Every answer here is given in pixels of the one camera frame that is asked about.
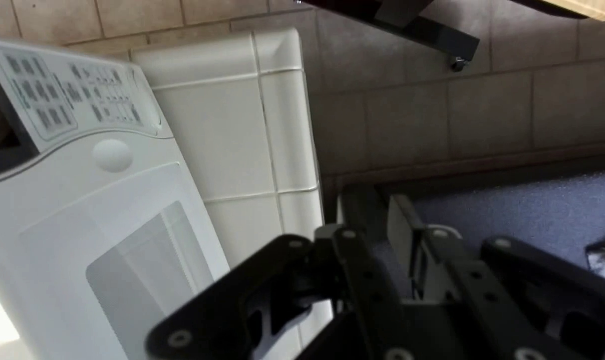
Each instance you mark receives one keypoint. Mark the white microwave body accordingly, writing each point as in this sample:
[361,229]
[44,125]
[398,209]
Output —
[68,93]

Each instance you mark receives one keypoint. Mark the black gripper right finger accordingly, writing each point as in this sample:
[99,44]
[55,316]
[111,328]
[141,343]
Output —
[556,301]

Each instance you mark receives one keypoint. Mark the white tiled pedestal table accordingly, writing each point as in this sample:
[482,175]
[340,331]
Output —
[228,132]

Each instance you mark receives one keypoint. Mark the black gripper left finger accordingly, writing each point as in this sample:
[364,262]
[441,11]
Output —
[248,293]

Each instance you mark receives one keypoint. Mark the wooden robot table black legs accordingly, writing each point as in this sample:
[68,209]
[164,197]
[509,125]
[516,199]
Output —
[429,31]

